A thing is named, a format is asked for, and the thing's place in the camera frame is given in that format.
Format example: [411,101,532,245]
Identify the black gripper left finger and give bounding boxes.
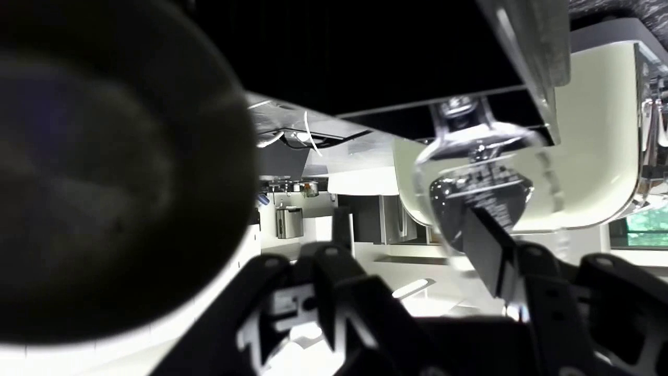
[153,207,421,376]

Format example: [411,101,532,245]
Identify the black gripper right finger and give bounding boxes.
[461,206,668,376]

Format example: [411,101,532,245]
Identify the black plastic spoon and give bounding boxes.
[0,0,261,344]

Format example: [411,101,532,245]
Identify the kitchen counter white cabinets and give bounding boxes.
[255,174,404,246]

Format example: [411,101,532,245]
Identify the silver kitchen canister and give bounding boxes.
[274,207,306,240]

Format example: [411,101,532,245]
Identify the cream four-slot toaster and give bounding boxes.
[393,40,668,236]

